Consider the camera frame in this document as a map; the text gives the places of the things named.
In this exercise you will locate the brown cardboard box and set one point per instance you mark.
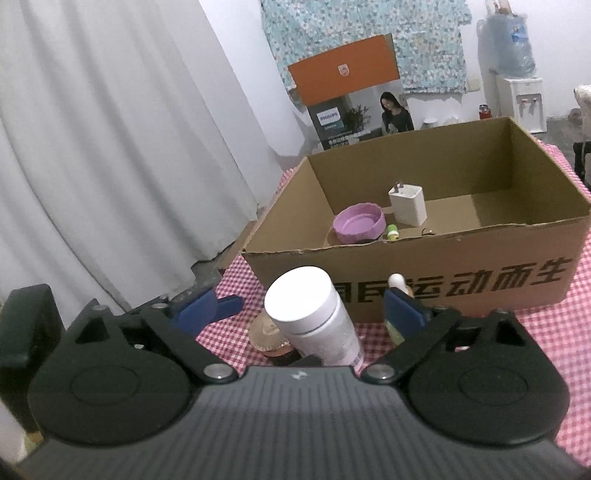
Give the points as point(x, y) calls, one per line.
point(461, 277)

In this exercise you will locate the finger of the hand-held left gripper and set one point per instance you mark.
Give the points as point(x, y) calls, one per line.
point(231, 307)

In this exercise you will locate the beige fluffy blanket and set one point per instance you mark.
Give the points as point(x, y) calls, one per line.
point(582, 101)

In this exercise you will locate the white curtain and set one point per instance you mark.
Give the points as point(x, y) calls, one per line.
point(115, 138)

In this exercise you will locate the purple plastic bowl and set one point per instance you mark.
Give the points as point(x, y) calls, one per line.
point(355, 226)

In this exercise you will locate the pink checked tablecloth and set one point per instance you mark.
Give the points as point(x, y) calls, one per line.
point(545, 332)

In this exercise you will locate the white capped white bottle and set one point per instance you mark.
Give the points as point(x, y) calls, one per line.
point(304, 304)

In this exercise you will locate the blue water jug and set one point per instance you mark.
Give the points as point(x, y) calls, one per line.
point(512, 41)

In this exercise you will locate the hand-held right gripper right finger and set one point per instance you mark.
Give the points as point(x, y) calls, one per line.
point(404, 316)

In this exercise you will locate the green liquid bottle cream cap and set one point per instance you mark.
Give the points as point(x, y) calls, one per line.
point(397, 281)

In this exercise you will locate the tan round jar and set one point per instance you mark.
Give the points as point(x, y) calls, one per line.
point(268, 334)

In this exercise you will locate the blue patterned wall cloth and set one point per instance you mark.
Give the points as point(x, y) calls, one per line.
point(425, 46)

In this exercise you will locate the white charger plug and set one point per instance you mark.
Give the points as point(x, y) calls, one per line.
point(408, 205)

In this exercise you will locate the small green bottle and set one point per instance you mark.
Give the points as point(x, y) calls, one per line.
point(392, 233)

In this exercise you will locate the red thermos bottle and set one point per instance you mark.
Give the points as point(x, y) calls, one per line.
point(484, 113)

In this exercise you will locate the small white bucket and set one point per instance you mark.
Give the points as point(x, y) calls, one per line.
point(430, 123)

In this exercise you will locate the orange printed carton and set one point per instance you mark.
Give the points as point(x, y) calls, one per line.
point(341, 69)

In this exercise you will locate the black metal frame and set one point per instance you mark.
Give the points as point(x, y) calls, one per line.
point(582, 159)

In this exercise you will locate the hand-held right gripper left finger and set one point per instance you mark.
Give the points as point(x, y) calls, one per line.
point(196, 311)

